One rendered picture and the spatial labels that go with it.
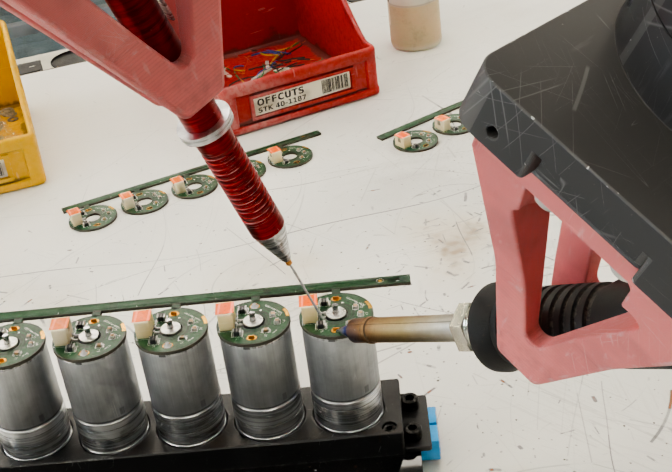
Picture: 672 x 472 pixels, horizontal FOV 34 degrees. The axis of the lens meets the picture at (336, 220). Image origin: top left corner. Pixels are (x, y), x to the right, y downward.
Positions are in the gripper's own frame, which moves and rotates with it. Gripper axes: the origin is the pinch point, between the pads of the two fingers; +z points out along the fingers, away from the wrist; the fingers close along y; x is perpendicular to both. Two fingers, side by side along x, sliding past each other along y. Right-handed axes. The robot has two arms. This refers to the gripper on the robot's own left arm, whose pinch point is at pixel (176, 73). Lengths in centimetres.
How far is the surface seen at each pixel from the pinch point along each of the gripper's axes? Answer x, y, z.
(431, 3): -26.2, 26.2, 24.4
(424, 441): -0.2, -2.0, 16.4
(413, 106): -18.6, 20.5, 24.7
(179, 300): 2.4, 5.3, 10.4
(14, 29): -47, 222, 99
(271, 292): 0.0, 3.3, 11.2
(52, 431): 8.5, 6.3, 11.7
